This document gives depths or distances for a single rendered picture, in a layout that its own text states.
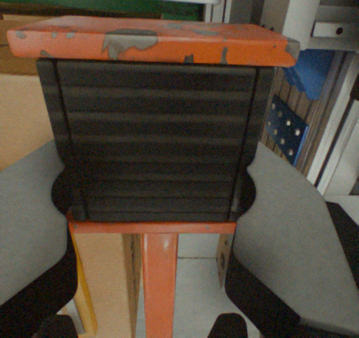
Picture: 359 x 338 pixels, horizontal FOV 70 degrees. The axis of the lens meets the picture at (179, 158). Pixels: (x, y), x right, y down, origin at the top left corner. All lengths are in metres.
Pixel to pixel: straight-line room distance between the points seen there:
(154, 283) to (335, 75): 0.39
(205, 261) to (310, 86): 1.93
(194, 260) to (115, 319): 1.72
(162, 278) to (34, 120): 0.19
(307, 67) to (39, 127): 0.38
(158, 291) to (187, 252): 1.96
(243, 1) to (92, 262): 0.99
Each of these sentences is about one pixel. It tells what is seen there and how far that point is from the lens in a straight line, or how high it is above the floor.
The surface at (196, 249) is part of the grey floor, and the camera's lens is 2.13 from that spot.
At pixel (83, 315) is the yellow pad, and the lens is 0.51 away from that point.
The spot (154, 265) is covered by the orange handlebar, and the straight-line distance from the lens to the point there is 0.17.
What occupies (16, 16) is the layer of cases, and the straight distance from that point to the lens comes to 0.86.
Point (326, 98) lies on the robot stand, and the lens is 0.48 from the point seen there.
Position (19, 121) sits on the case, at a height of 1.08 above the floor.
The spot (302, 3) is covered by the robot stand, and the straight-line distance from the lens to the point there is 0.34.
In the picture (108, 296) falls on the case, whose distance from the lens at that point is 0.49.
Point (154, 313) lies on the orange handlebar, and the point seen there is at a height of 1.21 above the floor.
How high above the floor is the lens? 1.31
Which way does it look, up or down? 58 degrees down
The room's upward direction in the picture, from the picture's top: 178 degrees clockwise
